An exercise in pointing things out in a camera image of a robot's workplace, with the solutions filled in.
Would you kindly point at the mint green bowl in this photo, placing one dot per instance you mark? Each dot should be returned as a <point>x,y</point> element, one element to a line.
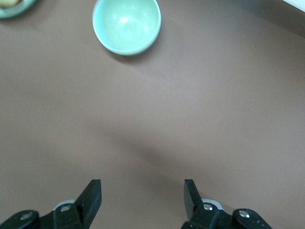
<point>126,26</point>

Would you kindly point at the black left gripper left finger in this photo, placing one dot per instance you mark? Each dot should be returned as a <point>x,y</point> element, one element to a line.
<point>90,202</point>

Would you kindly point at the toasted bread slice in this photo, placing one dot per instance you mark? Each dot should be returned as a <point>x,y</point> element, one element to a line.
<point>10,2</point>

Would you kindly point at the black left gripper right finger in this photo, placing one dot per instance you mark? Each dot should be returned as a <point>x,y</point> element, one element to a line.
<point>193,202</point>

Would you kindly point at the green plate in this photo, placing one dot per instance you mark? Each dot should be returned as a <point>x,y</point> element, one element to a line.
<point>14,13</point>

